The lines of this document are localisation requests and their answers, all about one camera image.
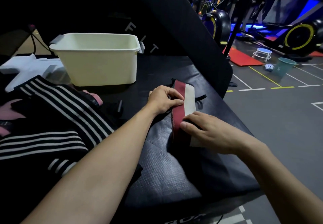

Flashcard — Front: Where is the person's right hand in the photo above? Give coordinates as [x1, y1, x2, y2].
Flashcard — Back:
[180, 111, 247, 155]

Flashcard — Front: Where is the person's left hand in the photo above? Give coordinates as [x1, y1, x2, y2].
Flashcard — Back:
[147, 85, 185, 117]

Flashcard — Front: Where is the red and white garment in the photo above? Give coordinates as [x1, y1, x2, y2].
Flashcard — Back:
[170, 78, 207, 148]

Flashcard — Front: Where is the person's left forearm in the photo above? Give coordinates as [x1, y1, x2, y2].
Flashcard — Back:
[21, 104, 158, 224]

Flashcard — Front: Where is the person's right forearm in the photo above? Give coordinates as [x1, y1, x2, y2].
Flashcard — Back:
[236, 138, 323, 224]

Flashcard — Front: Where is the black upright padded board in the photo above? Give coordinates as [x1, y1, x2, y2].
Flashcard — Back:
[121, 0, 233, 99]

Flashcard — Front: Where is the red floor mat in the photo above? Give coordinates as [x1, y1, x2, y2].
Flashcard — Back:
[223, 46, 264, 67]

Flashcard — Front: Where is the pink cloth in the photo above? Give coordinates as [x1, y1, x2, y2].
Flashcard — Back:
[81, 90, 103, 106]

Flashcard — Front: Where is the cream plastic tub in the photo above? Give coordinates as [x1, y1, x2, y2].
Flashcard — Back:
[49, 33, 146, 87]

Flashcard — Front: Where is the black yellow-wheeled exercise bike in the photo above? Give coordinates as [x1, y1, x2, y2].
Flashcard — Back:
[199, 1, 231, 46]
[255, 17, 323, 58]

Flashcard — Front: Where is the small white round stool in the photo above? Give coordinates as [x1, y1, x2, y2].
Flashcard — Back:
[252, 47, 273, 63]

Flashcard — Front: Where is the black metal pole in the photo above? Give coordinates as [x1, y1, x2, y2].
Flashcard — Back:
[223, 0, 254, 61]

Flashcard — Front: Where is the black white-striped garment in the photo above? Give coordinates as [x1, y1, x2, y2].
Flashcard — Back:
[0, 130, 89, 179]
[13, 75, 115, 147]

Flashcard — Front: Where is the teal plastic bin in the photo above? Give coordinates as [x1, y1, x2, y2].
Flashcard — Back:
[272, 57, 297, 78]

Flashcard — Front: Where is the white cloth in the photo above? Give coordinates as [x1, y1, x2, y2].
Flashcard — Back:
[0, 53, 66, 92]

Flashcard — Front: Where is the black cable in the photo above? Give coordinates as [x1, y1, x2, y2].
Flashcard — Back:
[27, 25, 52, 54]

